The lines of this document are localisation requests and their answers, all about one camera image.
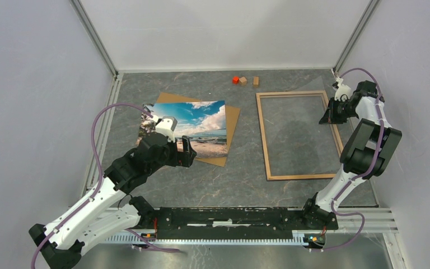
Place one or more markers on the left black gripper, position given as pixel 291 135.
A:
pixel 184 158

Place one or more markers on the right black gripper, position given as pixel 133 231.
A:
pixel 330 116

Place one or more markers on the wooden picture frame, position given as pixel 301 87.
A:
pixel 289 94

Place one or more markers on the tan wooden block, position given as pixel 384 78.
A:
pixel 256 82

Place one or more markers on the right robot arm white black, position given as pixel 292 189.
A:
pixel 365 155

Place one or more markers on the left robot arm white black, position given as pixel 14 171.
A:
pixel 64 241

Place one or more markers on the beach landscape photo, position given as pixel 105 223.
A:
pixel 204 122

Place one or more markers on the brown cardboard backing board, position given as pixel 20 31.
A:
pixel 232 118

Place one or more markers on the red small cube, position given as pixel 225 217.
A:
pixel 235 80

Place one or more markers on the tan wooden cube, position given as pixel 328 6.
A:
pixel 243 81

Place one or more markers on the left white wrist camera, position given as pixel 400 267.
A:
pixel 165 126

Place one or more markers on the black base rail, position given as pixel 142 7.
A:
pixel 225 223

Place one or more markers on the white cable duct strip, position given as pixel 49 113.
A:
pixel 297 239

